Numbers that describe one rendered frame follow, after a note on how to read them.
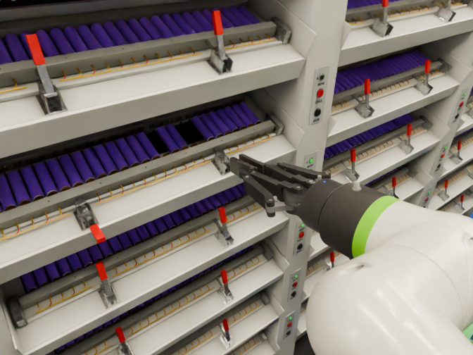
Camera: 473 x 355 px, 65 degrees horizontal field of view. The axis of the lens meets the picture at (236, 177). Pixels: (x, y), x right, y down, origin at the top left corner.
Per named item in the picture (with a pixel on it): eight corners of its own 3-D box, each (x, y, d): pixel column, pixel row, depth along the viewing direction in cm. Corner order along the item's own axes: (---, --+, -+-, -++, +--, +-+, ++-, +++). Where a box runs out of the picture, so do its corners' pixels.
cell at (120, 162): (115, 146, 70) (129, 170, 67) (105, 149, 69) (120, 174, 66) (114, 139, 68) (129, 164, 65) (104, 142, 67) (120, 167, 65)
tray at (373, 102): (451, 94, 118) (482, 58, 107) (319, 150, 88) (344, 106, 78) (404, 58, 126) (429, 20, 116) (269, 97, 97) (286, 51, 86)
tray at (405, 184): (417, 194, 140) (440, 170, 129) (303, 264, 110) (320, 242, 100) (379, 156, 148) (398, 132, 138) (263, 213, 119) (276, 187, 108)
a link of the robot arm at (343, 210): (402, 179, 45) (354, 206, 41) (393, 255, 50) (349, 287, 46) (362, 165, 50) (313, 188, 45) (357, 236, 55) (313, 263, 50)
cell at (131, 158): (124, 143, 71) (140, 167, 68) (115, 146, 70) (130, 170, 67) (124, 136, 69) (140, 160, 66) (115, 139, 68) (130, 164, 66)
